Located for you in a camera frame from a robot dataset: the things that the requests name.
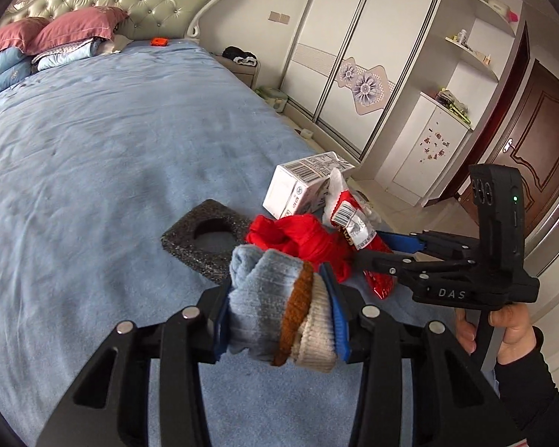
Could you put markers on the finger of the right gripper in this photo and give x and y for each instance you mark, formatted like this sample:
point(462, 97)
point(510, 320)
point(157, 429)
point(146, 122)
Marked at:
point(380, 262)
point(405, 243)

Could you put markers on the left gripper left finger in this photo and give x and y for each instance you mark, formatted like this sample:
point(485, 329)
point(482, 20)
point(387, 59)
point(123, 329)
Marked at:
point(194, 335)

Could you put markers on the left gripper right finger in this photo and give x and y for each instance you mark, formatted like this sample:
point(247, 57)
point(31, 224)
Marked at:
point(366, 335)

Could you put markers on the red snack wrapper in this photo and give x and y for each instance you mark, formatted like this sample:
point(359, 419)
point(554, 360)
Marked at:
point(360, 234)

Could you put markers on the blue brown cream sock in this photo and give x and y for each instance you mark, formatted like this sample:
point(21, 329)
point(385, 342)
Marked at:
point(280, 310)

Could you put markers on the red cloth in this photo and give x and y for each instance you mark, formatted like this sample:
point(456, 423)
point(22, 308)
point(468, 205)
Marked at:
point(304, 237)

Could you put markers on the black foam square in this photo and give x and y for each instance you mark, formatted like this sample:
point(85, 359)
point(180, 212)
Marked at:
point(205, 237)

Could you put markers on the black sleeved right forearm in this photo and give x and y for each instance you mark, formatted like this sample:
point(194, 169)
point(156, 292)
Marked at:
point(530, 396)

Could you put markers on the person's right hand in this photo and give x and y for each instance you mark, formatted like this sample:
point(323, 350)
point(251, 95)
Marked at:
point(519, 337)

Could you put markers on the white milk carton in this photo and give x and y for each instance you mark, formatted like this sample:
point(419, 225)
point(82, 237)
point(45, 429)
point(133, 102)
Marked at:
point(300, 186)

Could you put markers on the brown wooden door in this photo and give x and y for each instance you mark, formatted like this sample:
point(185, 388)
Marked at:
point(532, 144)

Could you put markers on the white corner shelf cabinet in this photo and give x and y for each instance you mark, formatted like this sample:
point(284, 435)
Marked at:
point(458, 76)

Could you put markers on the green white storage box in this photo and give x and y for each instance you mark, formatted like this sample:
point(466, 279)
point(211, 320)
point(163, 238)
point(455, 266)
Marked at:
point(274, 97)

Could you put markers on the blue bed sheet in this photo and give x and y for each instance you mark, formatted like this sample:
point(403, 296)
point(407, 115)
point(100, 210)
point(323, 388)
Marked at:
point(98, 159)

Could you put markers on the white sliding wardrobe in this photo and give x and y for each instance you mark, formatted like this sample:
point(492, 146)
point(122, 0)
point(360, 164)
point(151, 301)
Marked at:
point(348, 60)

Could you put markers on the grey nightstand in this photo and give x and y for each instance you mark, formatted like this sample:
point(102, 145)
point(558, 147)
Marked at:
point(246, 74)

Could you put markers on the black clothes on nightstand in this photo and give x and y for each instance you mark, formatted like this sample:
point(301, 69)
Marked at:
point(239, 57)

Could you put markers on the small orange object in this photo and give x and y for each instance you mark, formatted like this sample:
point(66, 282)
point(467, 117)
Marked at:
point(159, 42)

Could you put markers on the light blue folded blanket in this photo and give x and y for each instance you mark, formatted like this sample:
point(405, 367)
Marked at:
point(66, 54)

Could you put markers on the right pink pillow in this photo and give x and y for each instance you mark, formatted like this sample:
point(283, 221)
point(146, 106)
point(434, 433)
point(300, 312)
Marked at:
point(78, 25)

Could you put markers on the pink pillow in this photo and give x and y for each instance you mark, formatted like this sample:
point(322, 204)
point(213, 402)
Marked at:
point(20, 34)
point(78, 25)

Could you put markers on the blue folded quilt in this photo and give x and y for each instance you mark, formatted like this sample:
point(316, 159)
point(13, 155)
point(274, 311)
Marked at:
point(14, 67)

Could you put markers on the left pink pillow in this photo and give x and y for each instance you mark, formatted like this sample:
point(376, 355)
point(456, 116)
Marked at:
point(20, 34)

